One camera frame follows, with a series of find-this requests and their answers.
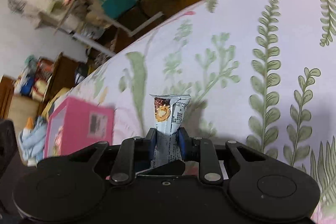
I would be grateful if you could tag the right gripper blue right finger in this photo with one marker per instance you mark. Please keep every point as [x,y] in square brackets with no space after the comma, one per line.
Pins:
[202,151]

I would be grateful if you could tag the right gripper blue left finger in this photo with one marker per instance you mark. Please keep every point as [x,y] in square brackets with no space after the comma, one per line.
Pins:
[134,155]

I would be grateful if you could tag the white snack bar packet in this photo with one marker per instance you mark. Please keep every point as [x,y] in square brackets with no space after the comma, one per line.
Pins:
[169,113]

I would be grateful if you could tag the blue goose plush toy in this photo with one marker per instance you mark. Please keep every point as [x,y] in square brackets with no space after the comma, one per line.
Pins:
[32,141]

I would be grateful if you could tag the pink cardboard box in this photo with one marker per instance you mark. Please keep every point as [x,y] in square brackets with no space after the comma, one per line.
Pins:
[76,124]

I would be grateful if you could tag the blue white gift basket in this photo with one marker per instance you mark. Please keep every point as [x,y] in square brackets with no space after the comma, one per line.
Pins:
[23,85]

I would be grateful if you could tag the wooden nightstand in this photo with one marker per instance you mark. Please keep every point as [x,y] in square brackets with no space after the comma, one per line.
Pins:
[62,76]

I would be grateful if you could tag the floral bed sheet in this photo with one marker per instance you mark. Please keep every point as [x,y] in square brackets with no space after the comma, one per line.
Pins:
[260,71]

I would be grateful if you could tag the teal shopping bag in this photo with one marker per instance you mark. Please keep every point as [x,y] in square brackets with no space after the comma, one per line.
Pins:
[114,8]

